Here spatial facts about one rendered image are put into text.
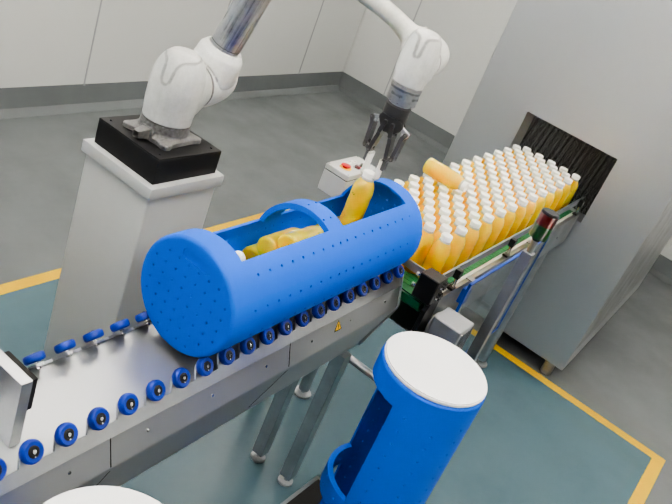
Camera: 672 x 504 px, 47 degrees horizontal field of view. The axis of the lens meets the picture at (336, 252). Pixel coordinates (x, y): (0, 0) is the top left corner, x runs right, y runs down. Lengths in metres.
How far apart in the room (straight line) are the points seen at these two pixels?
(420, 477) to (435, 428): 0.17
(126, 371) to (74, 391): 0.13
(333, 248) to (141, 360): 0.54
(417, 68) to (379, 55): 5.18
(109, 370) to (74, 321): 1.05
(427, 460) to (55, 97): 3.79
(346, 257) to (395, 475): 0.56
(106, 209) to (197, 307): 0.87
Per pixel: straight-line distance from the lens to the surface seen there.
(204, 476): 2.89
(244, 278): 1.68
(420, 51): 2.14
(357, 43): 7.44
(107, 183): 2.50
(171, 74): 2.37
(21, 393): 1.48
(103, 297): 2.64
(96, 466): 1.65
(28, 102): 5.08
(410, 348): 1.98
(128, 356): 1.81
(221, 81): 2.53
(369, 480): 2.04
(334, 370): 2.61
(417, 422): 1.90
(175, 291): 1.76
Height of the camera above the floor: 2.07
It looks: 27 degrees down
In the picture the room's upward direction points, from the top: 22 degrees clockwise
